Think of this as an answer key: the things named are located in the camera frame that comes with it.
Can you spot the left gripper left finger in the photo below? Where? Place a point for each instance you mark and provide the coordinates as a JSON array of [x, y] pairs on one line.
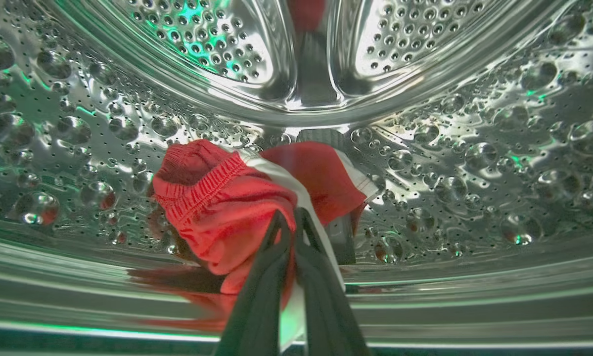
[[259, 306]]

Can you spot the red and white garment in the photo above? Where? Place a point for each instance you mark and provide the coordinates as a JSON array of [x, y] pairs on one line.
[[212, 207]]

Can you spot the stainless steel washer drum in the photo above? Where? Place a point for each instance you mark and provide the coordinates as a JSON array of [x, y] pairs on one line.
[[474, 148]]

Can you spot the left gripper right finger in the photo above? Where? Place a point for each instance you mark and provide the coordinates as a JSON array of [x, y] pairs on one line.
[[326, 306]]

